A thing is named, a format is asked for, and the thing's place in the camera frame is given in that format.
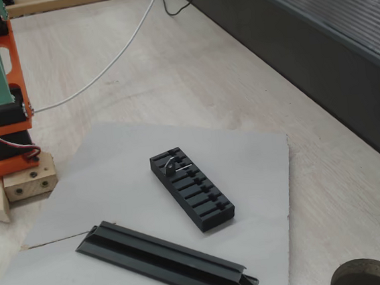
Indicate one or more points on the wooden block with screws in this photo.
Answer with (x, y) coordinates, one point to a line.
(29, 185)

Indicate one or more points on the long black plastic rail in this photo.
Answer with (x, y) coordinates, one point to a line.
(160, 256)

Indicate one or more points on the small metal pin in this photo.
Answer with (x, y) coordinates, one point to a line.
(169, 166)

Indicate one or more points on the grey cardboard mat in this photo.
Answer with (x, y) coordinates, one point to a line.
(114, 190)

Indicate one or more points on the black slotted holder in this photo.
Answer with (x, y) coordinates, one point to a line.
(198, 195)

